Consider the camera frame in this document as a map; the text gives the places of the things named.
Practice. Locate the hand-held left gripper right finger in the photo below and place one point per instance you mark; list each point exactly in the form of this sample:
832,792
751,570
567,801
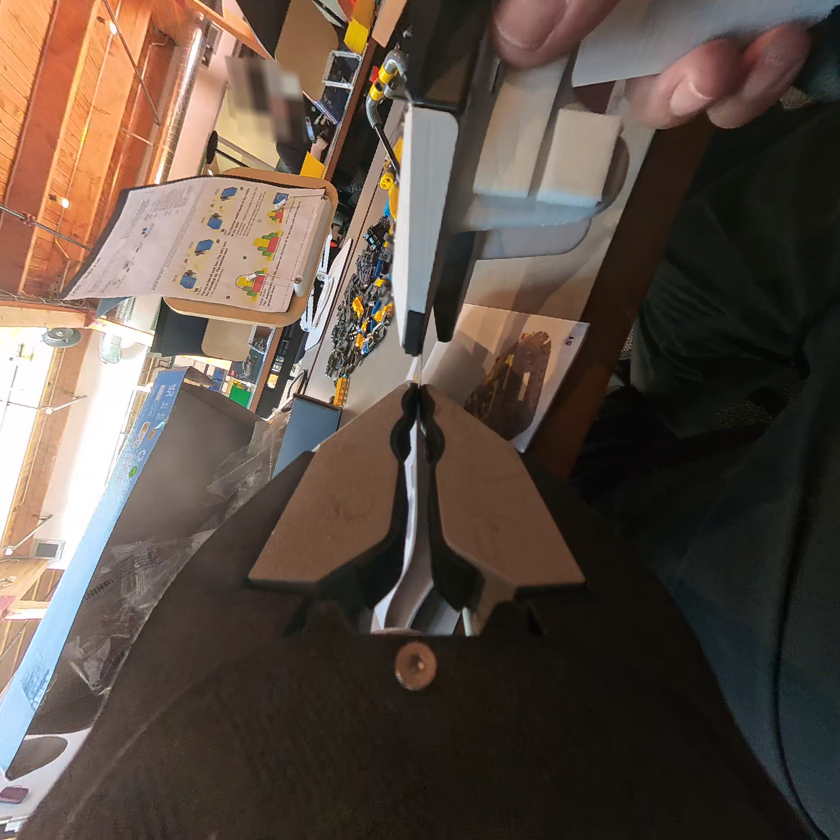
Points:
505,525

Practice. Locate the metal duct pipe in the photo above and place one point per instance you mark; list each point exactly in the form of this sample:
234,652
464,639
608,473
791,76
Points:
184,92

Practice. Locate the toy brick instruction booklet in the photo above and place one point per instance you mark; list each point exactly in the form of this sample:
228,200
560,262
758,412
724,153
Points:
525,374

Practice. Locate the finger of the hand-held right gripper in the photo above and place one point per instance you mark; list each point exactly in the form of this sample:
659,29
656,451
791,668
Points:
457,282
420,197

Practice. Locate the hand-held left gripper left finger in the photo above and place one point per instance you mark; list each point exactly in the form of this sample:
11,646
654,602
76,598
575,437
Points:
341,512

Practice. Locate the person's right hand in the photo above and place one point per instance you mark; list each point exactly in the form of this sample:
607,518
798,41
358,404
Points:
735,79

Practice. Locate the blue cardboard box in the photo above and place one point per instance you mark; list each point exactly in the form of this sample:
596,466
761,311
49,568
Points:
118,512

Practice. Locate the crumpled clear plastic bags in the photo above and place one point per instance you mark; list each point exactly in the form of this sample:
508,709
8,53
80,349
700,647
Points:
171,565

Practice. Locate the clipboard with instruction sheet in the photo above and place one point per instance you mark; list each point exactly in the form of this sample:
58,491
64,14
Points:
210,243

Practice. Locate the pile of loose toy bricks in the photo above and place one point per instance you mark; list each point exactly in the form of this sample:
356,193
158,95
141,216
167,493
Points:
361,309

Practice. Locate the yellow toy brick vehicle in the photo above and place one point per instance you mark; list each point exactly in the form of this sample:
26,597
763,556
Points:
387,118

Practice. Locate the person's black clothing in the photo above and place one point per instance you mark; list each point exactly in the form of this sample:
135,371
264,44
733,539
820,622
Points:
748,460

